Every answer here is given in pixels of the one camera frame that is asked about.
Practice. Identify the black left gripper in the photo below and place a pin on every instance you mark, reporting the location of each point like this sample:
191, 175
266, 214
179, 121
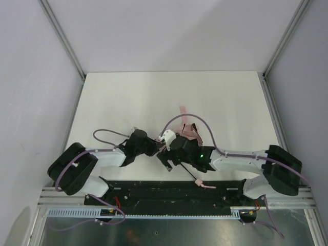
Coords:
151, 147

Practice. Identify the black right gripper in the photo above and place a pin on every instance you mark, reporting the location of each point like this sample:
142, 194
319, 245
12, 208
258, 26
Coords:
167, 157

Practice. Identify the pink and black folding umbrella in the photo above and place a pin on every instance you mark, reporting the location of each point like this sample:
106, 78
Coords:
190, 132

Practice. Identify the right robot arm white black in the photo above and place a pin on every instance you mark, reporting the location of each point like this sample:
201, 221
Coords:
277, 171

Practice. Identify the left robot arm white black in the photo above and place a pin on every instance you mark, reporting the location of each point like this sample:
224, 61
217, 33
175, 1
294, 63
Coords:
72, 171

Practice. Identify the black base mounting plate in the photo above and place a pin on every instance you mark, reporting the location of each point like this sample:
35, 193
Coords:
177, 196

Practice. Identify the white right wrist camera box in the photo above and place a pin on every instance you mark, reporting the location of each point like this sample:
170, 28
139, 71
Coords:
167, 137

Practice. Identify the grey slotted cable duct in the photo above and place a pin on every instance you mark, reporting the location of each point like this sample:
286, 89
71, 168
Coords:
106, 213

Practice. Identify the aluminium frame rail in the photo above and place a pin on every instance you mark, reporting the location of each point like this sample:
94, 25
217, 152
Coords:
303, 200

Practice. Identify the left aluminium corner post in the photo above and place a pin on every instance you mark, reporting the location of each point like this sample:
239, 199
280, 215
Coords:
53, 20

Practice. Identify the aluminium corner post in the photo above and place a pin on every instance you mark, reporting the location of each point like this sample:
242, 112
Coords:
287, 35
53, 20

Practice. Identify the right aluminium corner post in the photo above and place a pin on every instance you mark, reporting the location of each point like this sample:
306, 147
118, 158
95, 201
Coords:
287, 35

